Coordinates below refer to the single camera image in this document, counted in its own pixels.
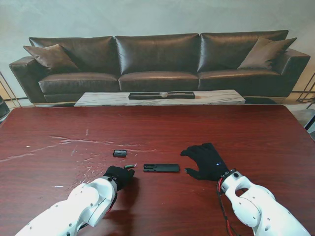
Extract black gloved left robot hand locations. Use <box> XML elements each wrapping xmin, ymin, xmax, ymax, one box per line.
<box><xmin>103</xmin><ymin>165</ymin><xmax>136</xmax><ymax>192</ymax></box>

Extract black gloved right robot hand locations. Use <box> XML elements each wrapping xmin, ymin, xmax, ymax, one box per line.
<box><xmin>180</xmin><ymin>142</ymin><xmax>236</xmax><ymax>182</ymax></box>

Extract black remote control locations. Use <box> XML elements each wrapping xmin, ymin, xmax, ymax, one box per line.
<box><xmin>143</xmin><ymin>163</ymin><xmax>181</xmax><ymax>174</ymax></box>

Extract white marble coffee table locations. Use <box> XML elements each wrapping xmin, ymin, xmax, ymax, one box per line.
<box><xmin>73</xmin><ymin>89</ymin><xmax>246</xmax><ymax>108</ymax></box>

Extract black rectangular tray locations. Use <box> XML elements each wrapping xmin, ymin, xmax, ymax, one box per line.
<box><xmin>128</xmin><ymin>91</ymin><xmax>196</xmax><ymax>100</ymax></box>

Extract dark brown leather sofa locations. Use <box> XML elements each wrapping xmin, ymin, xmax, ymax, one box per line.
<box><xmin>8</xmin><ymin>29</ymin><xmax>311</xmax><ymax>104</ymax></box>

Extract brown sofa cushion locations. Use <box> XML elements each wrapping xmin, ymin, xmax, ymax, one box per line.
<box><xmin>23</xmin><ymin>44</ymin><xmax>81</xmax><ymax>72</ymax></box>
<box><xmin>237</xmin><ymin>36</ymin><xmax>298</xmax><ymax>70</ymax></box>

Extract black leather seat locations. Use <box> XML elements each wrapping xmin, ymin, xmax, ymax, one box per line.
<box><xmin>0</xmin><ymin>94</ymin><xmax>11</xmax><ymax>121</ymax></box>

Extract red black right arm cables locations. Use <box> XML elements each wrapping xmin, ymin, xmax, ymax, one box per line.
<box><xmin>216</xmin><ymin>179</ymin><xmax>241</xmax><ymax>236</ymax></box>

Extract thin metal side table frame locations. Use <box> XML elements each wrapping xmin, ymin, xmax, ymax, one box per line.
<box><xmin>0</xmin><ymin>71</ymin><xmax>25</xmax><ymax>109</ymax></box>
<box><xmin>291</xmin><ymin>72</ymin><xmax>315</xmax><ymax>103</ymax></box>

